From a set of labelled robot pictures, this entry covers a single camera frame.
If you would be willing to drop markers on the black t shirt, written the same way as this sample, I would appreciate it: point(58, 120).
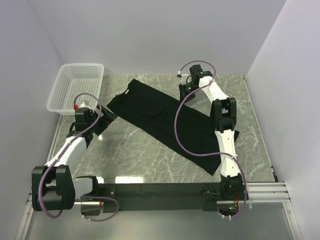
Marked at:
point(186, 131)

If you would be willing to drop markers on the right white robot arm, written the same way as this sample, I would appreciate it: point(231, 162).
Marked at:
point(223, 116)

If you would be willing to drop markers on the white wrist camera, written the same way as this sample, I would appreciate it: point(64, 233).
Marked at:
point(183, 77)
point(81, 104)

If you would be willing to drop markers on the black base beam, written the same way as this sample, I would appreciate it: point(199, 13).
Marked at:
point(160, 197)

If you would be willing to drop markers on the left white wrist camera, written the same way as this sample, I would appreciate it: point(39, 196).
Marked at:
point(81, 104)

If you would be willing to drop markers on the aluminium rail frame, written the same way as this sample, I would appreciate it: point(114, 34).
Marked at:
point(261, 192)

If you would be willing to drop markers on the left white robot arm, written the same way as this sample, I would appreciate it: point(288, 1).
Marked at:
point(52, 185)

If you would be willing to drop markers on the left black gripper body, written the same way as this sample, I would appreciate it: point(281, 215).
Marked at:
point(102, 123)

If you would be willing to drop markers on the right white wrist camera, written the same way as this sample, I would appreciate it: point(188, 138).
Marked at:
point(183, 77)

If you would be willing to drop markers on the white plastic basket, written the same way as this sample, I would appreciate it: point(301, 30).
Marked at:
point(75, 83)

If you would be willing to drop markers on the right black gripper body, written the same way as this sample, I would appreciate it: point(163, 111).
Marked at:
point(187, 89)

